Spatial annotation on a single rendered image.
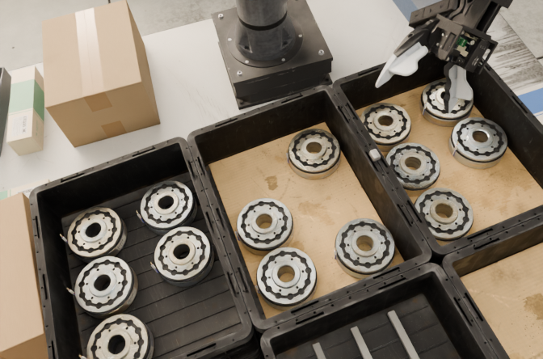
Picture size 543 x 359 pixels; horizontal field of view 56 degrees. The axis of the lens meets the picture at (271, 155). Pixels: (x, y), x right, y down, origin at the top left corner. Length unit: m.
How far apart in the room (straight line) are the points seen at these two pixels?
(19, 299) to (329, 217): 0.57
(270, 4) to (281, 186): 0.40
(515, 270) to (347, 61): 0.68
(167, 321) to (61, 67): 0.67
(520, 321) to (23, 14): 2.71
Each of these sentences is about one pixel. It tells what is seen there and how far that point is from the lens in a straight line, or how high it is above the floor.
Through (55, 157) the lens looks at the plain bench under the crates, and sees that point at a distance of 1.36.
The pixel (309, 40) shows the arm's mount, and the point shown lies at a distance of 1.29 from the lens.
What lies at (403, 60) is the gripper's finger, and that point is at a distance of 0.82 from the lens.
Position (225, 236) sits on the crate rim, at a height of 0.93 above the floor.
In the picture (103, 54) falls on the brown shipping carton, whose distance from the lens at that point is 1.29.
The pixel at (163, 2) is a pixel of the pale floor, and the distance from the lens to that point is 2.80.
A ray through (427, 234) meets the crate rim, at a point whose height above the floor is 0.93.
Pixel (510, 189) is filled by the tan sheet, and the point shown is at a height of 0.83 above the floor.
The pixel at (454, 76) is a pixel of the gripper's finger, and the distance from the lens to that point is 0.89.
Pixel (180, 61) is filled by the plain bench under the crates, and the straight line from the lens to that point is 1.44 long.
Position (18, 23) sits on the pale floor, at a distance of 3.02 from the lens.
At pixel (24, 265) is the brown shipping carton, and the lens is 1.04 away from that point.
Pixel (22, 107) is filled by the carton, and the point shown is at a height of 0.76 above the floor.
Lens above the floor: 1.69
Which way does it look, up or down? 56 degrees down
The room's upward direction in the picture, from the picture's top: 9 degrees counter-clockwise
